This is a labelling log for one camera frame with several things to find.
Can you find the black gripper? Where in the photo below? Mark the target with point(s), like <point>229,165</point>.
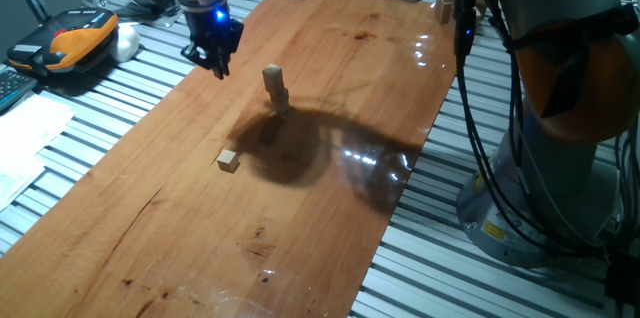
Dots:
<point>215,30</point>

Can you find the small wooden cube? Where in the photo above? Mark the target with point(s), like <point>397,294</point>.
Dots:
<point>272,73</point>
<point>281,109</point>
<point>280,99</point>
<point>276,88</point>
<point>228,160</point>

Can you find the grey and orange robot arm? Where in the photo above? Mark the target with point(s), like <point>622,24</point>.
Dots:
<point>560,168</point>

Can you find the white rounded object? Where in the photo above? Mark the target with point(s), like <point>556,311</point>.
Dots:
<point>126,43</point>

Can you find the orange black teach pendant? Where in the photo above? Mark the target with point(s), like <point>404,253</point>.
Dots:
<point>75,38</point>

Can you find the glossy wooden board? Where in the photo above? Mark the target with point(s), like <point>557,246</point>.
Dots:
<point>200,233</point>

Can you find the white paper sheets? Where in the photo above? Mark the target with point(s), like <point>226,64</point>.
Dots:
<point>30,133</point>

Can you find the dark computer keyboard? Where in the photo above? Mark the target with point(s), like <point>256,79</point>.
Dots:
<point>12,88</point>

